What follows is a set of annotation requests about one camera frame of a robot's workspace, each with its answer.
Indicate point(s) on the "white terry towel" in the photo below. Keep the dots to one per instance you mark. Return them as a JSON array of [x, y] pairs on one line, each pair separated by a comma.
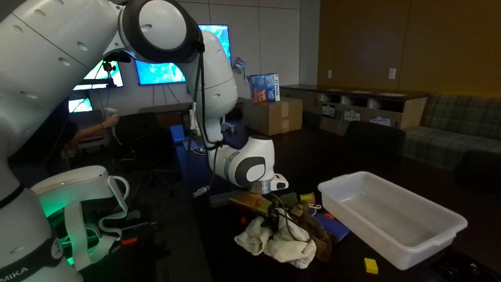
[[281, 245]]

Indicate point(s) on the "yellow toy block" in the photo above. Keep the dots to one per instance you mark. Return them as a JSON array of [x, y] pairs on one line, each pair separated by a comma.
[[306, 199]]

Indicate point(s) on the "black office chair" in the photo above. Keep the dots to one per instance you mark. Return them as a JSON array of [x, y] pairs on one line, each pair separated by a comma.
[[140, 141]]

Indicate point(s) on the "wall monitor green screen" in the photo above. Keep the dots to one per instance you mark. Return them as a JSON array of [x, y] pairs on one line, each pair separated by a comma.
[[106, 76]]

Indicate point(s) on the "pile of colourful toys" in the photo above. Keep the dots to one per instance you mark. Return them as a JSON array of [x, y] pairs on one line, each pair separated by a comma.
[[313, 229]]

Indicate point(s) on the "small yellow toy cube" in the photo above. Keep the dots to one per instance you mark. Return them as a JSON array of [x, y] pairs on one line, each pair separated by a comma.
[[371, 265]]

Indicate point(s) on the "black lounge chair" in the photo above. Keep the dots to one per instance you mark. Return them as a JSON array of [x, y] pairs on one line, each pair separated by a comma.
[[372, 138], [479, 166]]

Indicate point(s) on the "wooden shelf cabinet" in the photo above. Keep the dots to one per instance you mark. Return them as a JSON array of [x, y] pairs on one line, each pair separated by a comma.
[[364, 107]]

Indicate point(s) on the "green plaid sofa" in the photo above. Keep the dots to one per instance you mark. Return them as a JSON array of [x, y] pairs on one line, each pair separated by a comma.
[[454, 130]]

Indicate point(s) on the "clear plastic bin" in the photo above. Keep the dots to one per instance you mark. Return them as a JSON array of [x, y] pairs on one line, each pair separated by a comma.
[[396, 220]]

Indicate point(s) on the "low dark credenza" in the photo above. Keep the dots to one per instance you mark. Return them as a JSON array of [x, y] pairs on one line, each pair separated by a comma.
[[161, 109]]

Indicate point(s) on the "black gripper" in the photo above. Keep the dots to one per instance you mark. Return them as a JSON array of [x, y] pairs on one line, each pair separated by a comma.
[[275, 212]]

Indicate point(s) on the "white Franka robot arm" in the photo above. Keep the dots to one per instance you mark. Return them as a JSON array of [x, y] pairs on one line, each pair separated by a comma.
[[51, 63]]

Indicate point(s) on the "blue toy block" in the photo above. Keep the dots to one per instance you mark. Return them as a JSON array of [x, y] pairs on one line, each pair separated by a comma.
[[333, 228]]

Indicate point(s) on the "blue printed carton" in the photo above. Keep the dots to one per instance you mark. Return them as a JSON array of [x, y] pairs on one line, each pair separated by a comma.
[[264, 88]]

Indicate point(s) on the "small glowing monitor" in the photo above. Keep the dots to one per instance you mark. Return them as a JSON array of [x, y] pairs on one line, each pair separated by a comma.
[[78, 104]]

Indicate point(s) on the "black camera on tripod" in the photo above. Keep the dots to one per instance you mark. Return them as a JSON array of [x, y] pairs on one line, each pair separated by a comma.
[[117, 57]]

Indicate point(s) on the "cardboard box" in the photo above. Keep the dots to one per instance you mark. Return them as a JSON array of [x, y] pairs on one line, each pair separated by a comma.
[[274, 118]]

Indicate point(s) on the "white wall outlet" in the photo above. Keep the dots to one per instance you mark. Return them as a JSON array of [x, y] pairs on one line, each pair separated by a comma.
[[391, 74], [328, 74]]

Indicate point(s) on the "wall monitor blue screen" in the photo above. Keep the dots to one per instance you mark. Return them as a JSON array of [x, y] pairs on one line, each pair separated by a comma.
[[158, 72]]

